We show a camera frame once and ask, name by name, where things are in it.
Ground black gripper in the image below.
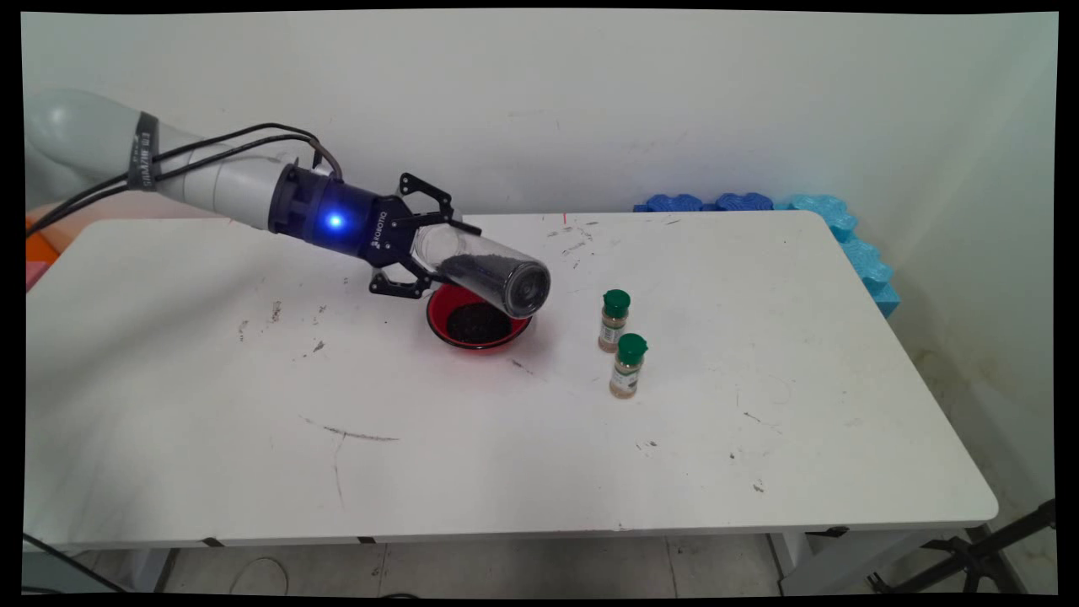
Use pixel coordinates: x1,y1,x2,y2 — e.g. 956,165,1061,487
268,163,483,301

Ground clear plastic jar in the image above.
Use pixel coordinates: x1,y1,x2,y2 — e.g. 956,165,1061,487
411,221,552,320

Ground red bowl black rim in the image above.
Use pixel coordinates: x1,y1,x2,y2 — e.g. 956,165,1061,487
426,282,534,352

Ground black seeds pile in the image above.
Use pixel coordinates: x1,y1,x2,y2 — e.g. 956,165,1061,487
445,302,513,345

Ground spice bottle green cap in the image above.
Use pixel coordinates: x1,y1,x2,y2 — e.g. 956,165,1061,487
598,289,631,353
609,333,649,400

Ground orange box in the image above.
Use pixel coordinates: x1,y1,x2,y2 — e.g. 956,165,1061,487
25,221,77,264

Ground white table leg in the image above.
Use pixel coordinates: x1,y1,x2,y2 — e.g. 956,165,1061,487
767,527,1000,596
126,548,180,593

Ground light blue foam tiles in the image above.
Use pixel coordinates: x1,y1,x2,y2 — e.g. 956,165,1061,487
776,194,901,320

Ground black tripod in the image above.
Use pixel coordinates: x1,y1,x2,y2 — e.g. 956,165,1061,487
868,499,1057,594

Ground black cable strap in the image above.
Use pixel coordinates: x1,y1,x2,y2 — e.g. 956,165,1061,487
126,111,162,193

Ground thin cable loop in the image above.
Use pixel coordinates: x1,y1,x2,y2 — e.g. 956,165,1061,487
230,556,291,595

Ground black hanging cable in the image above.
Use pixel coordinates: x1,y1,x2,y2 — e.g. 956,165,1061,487
24,531,129,594

